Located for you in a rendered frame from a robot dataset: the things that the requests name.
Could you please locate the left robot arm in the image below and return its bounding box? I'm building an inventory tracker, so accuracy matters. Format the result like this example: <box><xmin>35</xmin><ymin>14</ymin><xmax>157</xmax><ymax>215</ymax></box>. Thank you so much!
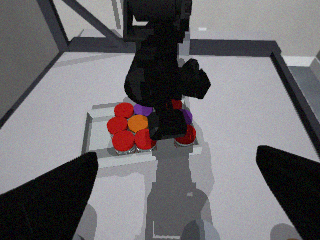
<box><xmin>123</xmin><ymin>0</ymin><xmax>211</xmax><ymax>107</ymax></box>

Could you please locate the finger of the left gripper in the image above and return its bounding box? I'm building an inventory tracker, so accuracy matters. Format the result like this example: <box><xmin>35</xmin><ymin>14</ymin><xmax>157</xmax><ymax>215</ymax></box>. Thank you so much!
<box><xmin>153</xmin><ymin>106</ymin><xmax>161</xmax><ymax>112</ymax></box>

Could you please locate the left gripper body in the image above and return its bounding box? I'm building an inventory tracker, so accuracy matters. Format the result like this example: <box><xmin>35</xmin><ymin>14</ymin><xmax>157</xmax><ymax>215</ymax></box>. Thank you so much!
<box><xmin>147</xmin><ymin>64</ymin><xmax>187</xmax><ymax>141</ymax></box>

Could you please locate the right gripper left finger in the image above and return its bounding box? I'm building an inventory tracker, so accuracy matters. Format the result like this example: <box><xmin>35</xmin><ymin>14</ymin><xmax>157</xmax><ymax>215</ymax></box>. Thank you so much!
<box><xmin>0</xmin><ymin>152</ymin><xmax>98</xmax><ymax>240</ymax></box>

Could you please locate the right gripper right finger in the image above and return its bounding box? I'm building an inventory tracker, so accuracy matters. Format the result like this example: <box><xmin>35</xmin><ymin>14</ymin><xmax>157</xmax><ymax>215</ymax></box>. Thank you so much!
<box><xmin>256</xmin><ymin>145</ymin><xmax>320</xmax><ymax>240</ymax></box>

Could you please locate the orange jar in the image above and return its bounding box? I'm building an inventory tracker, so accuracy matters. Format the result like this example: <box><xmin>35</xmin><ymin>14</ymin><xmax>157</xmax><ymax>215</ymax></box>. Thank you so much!
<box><xmin>128</xmin><ymin>115</ymin><xmax>149</xmax><ymax>137</ymax></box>

